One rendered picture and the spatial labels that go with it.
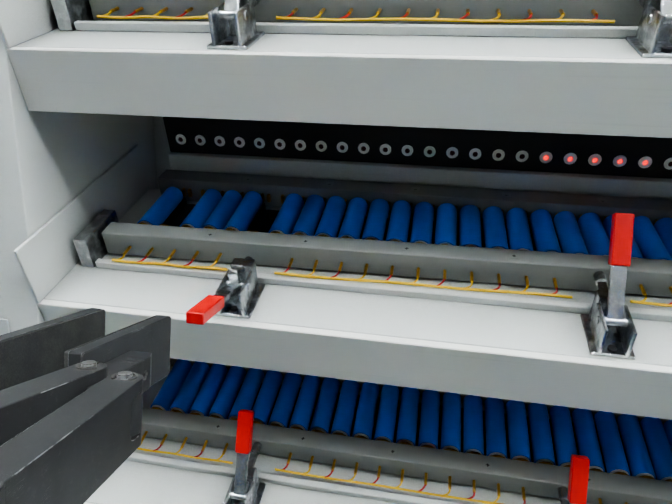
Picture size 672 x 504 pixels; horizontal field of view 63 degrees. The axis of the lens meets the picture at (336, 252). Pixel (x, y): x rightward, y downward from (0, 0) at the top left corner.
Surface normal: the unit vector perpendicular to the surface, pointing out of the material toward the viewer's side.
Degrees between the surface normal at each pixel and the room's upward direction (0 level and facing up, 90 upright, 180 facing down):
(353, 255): 110
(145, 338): 90
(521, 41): 20
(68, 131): 90
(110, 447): 91
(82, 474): 91
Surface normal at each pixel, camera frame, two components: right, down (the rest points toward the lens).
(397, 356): -0.18, 0.57
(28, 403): 0.95, 0.09
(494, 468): -0.04, -0.82
